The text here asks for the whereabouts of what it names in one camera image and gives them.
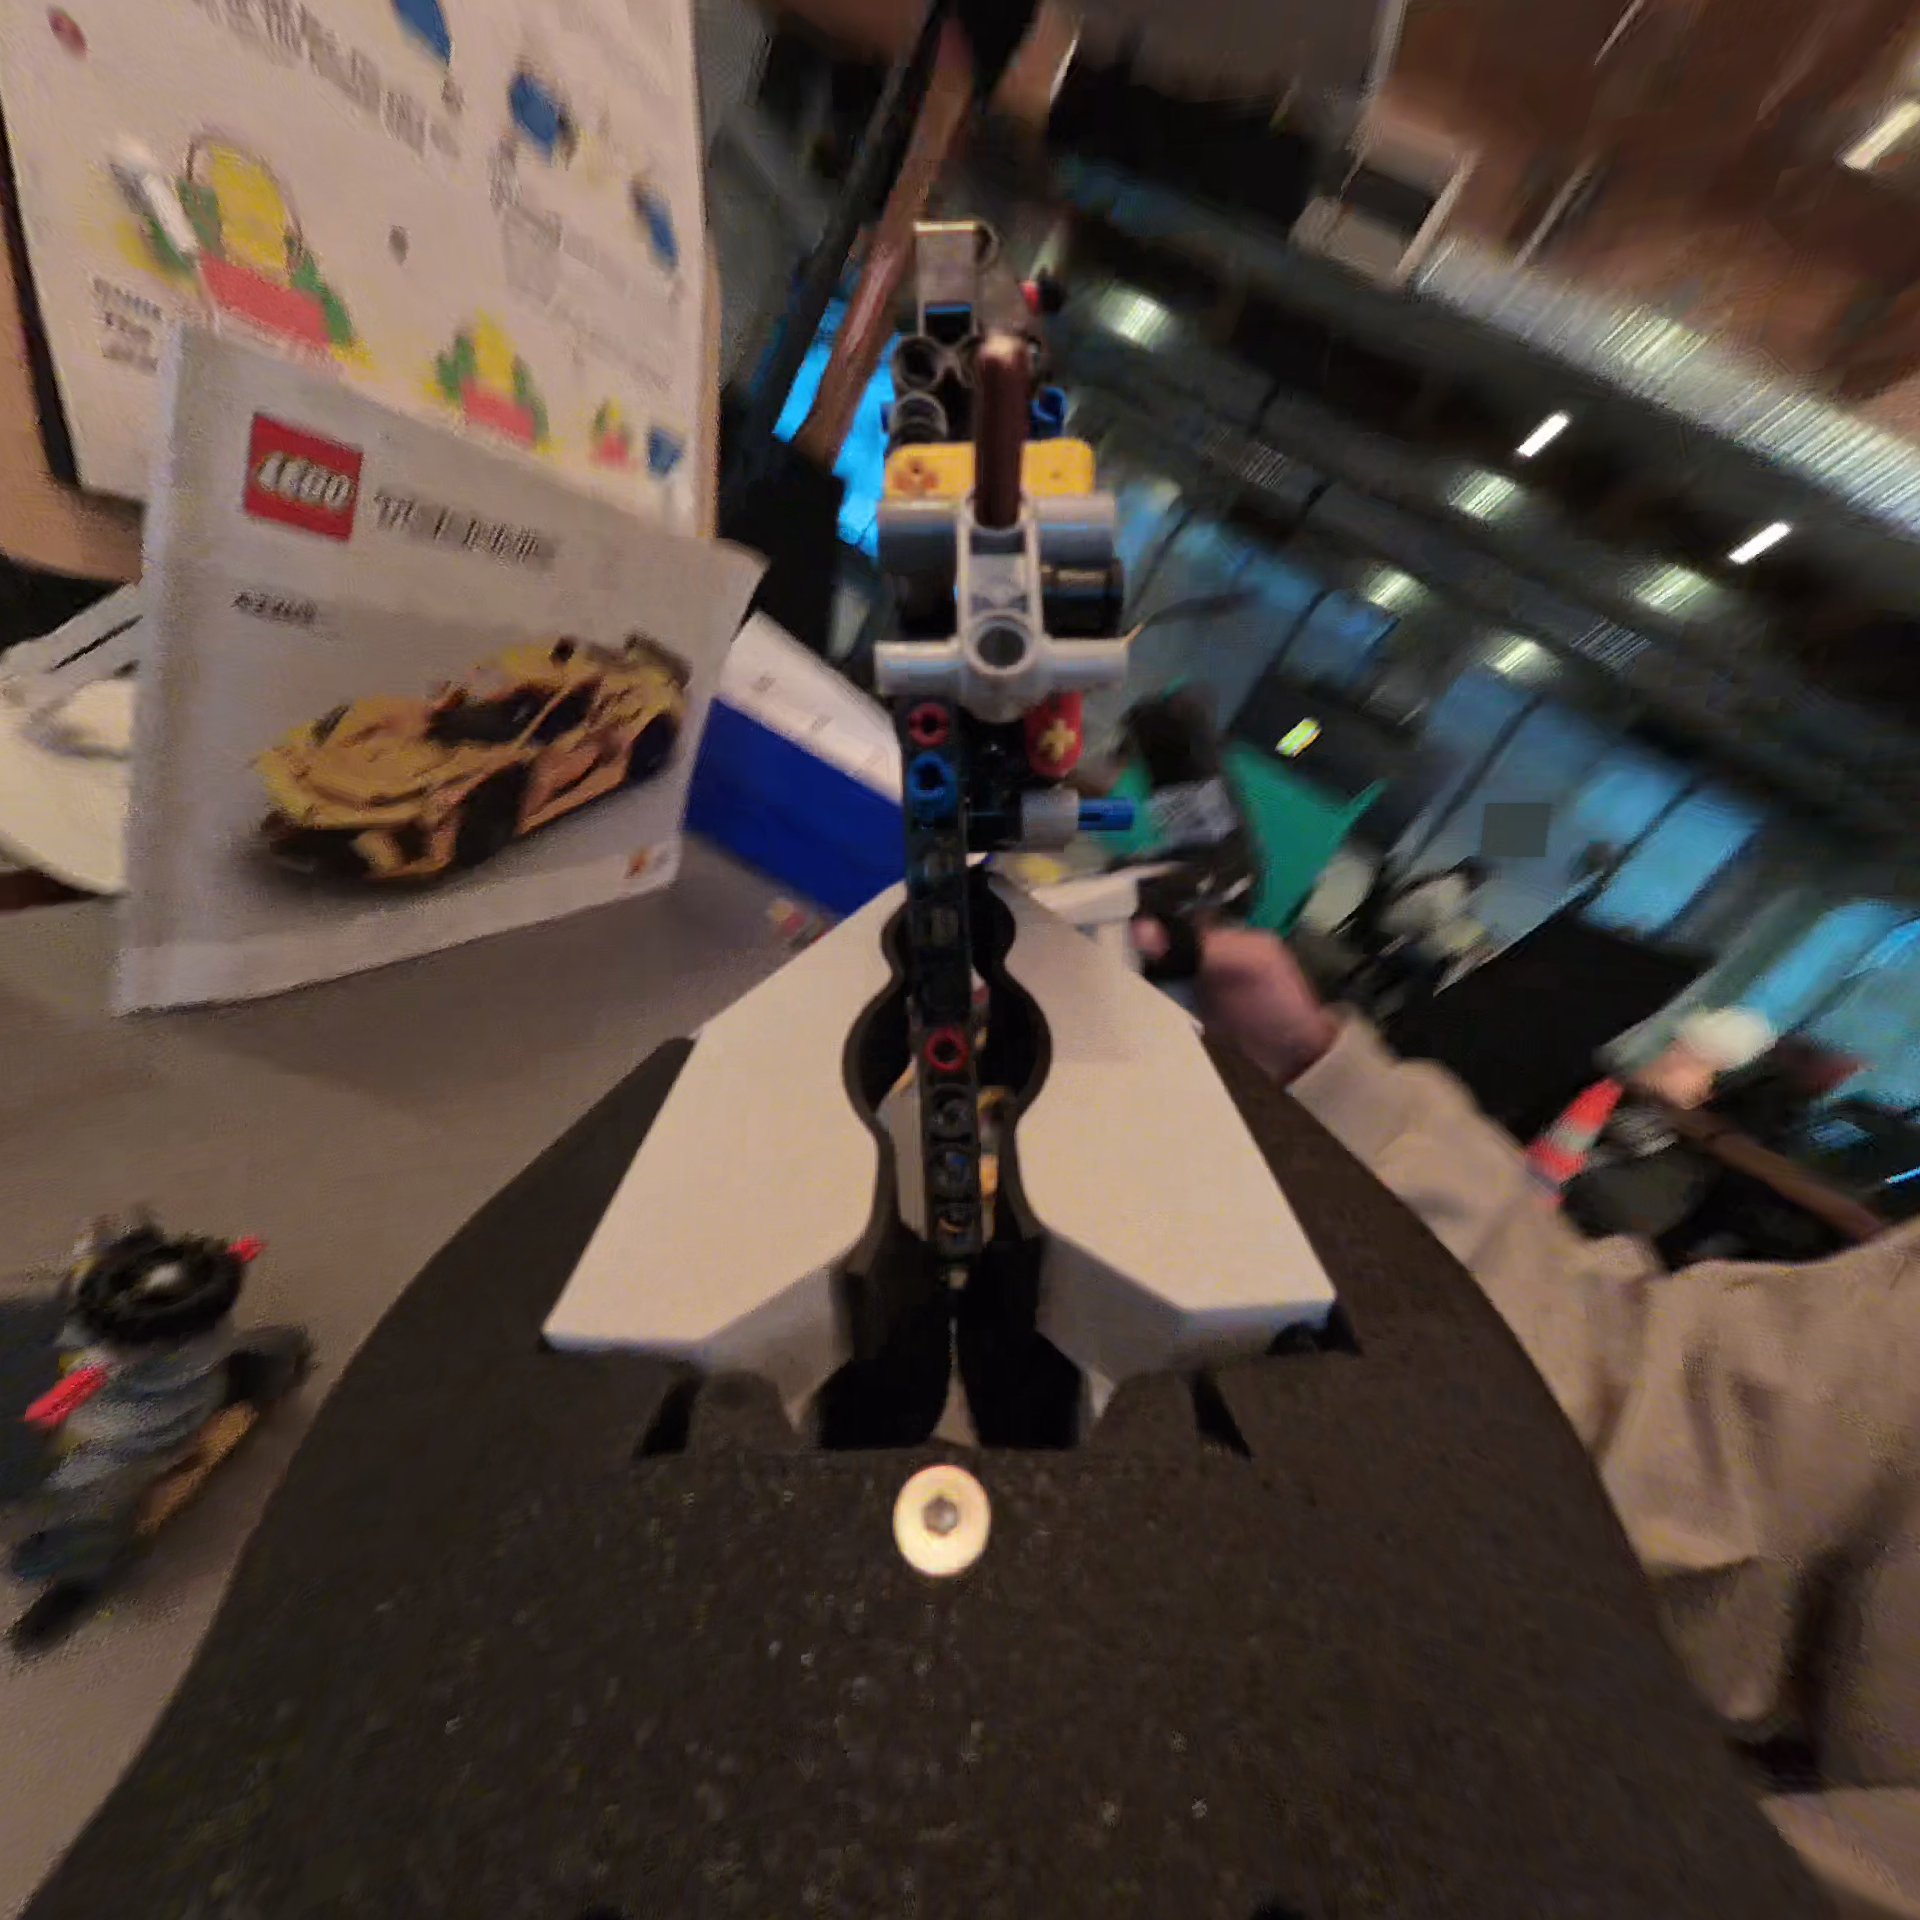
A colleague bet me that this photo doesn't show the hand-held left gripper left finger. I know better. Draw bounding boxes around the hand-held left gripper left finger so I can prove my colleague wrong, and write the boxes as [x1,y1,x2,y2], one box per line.
[539,884,954,1449]

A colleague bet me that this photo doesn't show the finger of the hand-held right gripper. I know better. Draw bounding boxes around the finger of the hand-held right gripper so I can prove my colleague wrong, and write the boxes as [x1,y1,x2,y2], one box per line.
[1027,856,1192,934]

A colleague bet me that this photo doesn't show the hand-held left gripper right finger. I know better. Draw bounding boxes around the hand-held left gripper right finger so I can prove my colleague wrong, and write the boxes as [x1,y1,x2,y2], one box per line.
[963,873,1339,1449]

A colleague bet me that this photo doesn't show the grey black brick chassis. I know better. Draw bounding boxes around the grey black brick chassis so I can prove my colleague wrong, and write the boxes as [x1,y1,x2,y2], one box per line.
[873,216,1136,1260]

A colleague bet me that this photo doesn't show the person's right forearm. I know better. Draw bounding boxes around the person's right forearm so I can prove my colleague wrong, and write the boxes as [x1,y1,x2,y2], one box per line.
[1286,1016,1920,1757]

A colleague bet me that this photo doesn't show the grey desk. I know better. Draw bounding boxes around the grey desk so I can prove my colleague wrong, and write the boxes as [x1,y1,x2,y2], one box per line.
[0,832,842,1877]

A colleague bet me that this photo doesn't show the person's right hand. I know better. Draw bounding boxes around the person's right hand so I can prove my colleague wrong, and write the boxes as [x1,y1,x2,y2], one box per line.
[1131,919,1339,1085]

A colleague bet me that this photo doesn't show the green plastic bin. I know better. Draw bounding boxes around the green plastic bin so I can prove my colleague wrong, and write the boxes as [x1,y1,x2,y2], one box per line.
[1112,742,1386,934]

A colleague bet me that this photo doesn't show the blue plastic bin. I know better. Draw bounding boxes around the blue plastic bin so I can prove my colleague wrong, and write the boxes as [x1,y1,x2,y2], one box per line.
[689,612,910,921]

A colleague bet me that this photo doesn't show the white paper sheets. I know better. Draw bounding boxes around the white paper sheets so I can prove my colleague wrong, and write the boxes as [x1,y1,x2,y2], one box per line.
[726,612,905,759]

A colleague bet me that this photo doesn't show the orange traffic cone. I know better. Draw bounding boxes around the orange traffic cone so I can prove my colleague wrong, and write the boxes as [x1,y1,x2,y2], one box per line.
[1524,1077,1627,1204]

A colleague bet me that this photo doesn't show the brick engine assembly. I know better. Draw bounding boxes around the brick engine assembly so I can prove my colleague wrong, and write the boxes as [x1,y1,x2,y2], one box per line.
[0,1212,320,1653]

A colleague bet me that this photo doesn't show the white instruction booklet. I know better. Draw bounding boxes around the white instruction booklet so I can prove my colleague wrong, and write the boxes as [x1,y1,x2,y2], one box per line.
[113,323,770,1016]

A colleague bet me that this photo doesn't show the white bag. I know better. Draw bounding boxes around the white bag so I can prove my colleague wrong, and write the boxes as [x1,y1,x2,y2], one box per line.
[0,585,144,896]

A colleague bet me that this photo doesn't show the instruction poster board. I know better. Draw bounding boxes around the instruction poster board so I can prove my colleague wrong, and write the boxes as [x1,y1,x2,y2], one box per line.
[0,0,720,534]

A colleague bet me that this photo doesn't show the wooden post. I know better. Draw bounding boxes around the wooden post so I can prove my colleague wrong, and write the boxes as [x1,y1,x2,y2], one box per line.
[796,0,977,465]

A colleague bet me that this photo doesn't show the silver ventilation duct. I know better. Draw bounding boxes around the silver ventilation duct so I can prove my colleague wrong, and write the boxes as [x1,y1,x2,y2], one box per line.
[1410,224,1920,528]

